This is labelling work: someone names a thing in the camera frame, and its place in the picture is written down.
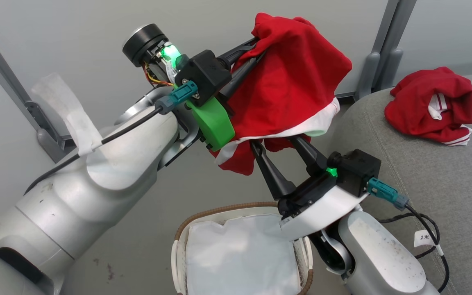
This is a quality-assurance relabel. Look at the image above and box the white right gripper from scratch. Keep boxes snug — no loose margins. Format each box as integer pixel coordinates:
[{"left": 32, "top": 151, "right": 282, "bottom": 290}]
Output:
[{"left": 249, "top": 134, "right": 370, "bottom": 242}]

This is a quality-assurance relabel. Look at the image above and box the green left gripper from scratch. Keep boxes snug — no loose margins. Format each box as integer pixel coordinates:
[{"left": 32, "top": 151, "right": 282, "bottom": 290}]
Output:
[{"left": 122, "top": 23, "right": 268, "bottom": 152}]

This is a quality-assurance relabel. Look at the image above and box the red garment with white hem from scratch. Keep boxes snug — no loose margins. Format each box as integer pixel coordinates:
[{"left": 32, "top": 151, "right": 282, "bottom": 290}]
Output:
[{"left": 211, "top": 12, "right": 353, "bottom": 177}]

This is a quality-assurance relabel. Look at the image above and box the red garment with striped trim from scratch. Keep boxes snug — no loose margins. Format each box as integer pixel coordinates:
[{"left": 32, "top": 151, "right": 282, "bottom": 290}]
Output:
[{"left": 384, "top": 66, "right": 472, "bottom": 147}]

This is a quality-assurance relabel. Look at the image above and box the grey fabric sofa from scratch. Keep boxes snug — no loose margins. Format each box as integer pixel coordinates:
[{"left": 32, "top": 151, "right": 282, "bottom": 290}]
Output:
[{"left": 329, "top": 71, "right": 472, "bottom": 295}]

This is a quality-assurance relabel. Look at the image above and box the grey upright foot tube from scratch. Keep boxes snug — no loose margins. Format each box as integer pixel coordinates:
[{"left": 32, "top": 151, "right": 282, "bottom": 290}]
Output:
[
  {"left": 379, "top": 48, "right": 404, "bottom": 91},
  {"left": 354, "top": 51, "right": 381, "bottom": 102}
]

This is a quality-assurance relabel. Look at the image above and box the wicker-rimmed white laundry basket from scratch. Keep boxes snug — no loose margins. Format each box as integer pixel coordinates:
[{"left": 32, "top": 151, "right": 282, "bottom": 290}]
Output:
[{"left": 170, "top": 201, "right": 315, "bottom": 295}]

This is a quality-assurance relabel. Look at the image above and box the white tape strip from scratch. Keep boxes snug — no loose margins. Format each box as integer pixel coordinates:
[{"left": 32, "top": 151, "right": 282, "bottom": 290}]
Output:
[{"left": 30, "top": 73, "right": 104, "bottom": 157}]

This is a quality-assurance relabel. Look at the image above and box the grey partition foot tube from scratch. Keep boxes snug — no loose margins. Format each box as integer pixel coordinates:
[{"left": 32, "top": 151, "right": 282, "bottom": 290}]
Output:
[{"left": 25, "top": 100, "right": 77, "bottom": 164}]

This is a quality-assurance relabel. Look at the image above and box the teal left cable connector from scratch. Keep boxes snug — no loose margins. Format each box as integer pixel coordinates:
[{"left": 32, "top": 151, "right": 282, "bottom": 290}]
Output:
[{"left": 154, "top": 80, "right": 200, "bottom": 116}]

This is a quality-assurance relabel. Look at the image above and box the teal cable connector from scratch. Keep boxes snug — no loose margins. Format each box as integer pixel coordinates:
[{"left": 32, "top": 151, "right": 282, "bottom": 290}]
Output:
[
  {"left": 154, "top": 80, "right": 200, "bottom": 116},
  {"left": 366, "top": 177, "right": 410, "bottom": 212}
]

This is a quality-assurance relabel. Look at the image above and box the teal right cable connector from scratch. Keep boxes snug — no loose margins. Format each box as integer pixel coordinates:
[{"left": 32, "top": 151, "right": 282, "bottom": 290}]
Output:
[{"left": 366, "top": 177, "right": 410, "bottom": 212}]

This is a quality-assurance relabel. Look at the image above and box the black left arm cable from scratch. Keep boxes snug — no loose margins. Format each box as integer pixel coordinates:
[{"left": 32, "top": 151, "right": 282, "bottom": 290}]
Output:
[{"left": 23, "top": 106, "right": 163, "bottom": 195}]

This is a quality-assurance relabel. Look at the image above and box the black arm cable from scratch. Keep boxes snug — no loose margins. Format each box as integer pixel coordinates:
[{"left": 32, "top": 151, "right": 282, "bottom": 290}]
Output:
[
  {"left": 379, "top": 204, "right": 450, "bottom": 294},
  {"left": 23, "top": 106, "right": 163, "bottom": 195}
]

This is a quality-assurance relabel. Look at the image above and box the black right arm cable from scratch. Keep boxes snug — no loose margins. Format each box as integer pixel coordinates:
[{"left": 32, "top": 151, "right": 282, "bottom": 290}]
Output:
[{"left": 379, "top": 204, "right": 450, "bottom": 294}]

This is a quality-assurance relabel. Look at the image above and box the white cable label tag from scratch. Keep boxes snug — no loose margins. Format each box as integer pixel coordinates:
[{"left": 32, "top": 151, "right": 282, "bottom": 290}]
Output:
[{"left": 413, "top": 230, "right": 436, "bottom": 248}]

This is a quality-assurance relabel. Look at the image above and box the grey double partition post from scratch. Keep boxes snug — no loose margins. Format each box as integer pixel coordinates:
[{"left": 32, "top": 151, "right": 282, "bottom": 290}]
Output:
[{"left": 368, "top": 0, "right": 418, "bottom": 91}]

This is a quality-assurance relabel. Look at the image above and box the grey partition post with bracket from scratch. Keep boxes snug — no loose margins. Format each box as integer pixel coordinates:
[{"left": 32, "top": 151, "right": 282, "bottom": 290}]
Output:
[{"left": 0, "top": 14, "right": 44, "bottom": 138}]

